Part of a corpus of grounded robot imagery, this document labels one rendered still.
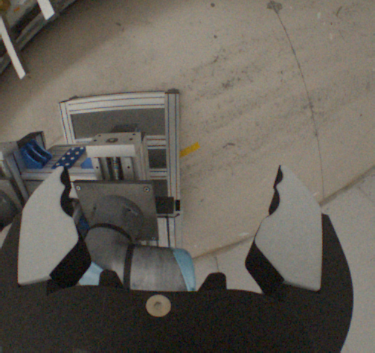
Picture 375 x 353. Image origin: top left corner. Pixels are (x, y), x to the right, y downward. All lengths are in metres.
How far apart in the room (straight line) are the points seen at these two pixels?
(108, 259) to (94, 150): 0.27
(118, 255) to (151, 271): 0.07
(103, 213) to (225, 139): 1.26
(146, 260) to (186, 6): 1.43
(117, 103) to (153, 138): 0.33
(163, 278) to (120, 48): 1.39
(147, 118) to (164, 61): 0.43
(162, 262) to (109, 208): 0.19
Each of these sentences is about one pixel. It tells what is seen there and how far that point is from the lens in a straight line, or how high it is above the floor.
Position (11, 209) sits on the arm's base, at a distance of 0.80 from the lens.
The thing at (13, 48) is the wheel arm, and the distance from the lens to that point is 0.82.
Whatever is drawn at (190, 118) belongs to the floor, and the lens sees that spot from 1.49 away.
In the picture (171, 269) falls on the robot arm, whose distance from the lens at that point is 0.40.
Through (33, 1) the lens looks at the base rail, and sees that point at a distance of 1.01.
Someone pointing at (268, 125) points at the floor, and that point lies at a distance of 1.66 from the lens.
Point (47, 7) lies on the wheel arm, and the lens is 0.61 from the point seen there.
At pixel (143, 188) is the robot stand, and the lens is 0.49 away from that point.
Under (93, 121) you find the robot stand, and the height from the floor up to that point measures 0.21.
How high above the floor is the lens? 1.42
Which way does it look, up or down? 60 degrees down
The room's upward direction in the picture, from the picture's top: 177 degrees clockwise
